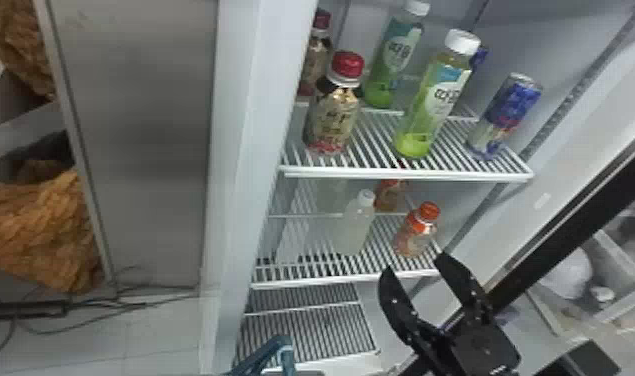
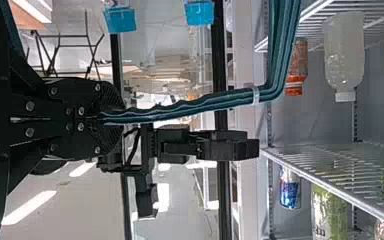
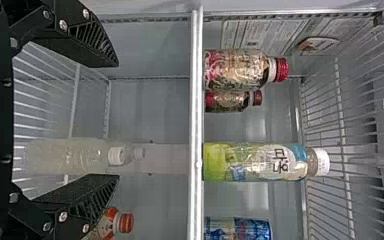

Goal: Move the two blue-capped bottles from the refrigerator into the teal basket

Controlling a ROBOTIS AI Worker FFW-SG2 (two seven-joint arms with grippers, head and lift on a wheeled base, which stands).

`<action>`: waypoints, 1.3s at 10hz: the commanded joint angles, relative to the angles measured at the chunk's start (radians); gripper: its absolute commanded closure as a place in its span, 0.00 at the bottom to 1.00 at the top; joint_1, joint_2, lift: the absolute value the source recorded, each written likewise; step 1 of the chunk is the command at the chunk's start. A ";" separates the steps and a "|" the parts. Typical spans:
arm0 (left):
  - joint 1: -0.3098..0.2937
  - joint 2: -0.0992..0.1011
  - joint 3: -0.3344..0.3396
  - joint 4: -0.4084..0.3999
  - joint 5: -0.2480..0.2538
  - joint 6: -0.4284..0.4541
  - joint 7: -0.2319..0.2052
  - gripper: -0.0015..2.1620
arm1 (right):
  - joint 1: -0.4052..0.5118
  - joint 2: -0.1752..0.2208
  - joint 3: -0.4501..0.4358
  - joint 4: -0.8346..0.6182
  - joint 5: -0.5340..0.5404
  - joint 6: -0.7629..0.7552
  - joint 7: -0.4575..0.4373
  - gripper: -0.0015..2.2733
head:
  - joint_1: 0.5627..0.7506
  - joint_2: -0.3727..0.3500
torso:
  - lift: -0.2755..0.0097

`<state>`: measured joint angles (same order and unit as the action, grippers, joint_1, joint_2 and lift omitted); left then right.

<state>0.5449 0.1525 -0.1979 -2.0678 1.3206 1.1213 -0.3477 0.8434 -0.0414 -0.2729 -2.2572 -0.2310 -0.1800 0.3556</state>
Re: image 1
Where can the brown woven cloth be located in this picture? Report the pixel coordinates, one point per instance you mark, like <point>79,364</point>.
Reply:
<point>20,44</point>
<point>33,231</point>

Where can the brown bottle with red cap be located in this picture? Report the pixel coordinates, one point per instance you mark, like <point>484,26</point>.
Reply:
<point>317,55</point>
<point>334,113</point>

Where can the orange bottle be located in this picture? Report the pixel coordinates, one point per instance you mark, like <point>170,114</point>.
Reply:
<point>388,194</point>
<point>416,231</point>

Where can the green bottle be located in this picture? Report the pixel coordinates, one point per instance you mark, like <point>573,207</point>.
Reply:
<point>393,58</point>
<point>432,100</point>

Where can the clear bottle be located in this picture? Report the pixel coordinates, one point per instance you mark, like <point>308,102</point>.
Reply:
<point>355,226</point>

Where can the blue can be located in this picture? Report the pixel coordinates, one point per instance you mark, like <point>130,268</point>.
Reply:
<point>506,113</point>

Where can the blue basket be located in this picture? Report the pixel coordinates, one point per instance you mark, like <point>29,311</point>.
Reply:
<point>267,357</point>

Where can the fridge door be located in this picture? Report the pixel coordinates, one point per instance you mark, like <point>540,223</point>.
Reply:
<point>574,228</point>

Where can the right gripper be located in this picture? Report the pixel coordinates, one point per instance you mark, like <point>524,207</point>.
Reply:
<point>477,346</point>

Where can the white fridge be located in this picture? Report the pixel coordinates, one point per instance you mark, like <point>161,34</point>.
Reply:
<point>154,131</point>

